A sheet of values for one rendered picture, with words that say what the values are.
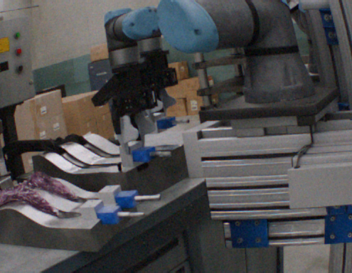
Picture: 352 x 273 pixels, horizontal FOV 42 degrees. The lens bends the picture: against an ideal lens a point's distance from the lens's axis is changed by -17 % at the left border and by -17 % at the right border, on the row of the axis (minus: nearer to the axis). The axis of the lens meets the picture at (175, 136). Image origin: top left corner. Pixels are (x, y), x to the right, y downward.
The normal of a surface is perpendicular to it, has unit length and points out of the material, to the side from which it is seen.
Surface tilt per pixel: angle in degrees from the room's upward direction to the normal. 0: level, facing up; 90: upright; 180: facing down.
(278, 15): 90
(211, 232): 90
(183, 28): 97
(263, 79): 73
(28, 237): 90
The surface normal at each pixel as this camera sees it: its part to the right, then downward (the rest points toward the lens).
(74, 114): -0.33, 0.22
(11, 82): 0.83, -0.04
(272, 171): -0.52, 0.24
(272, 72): -0.39, -0.08
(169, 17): -0.82, 0.35
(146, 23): 0.46, 0.08
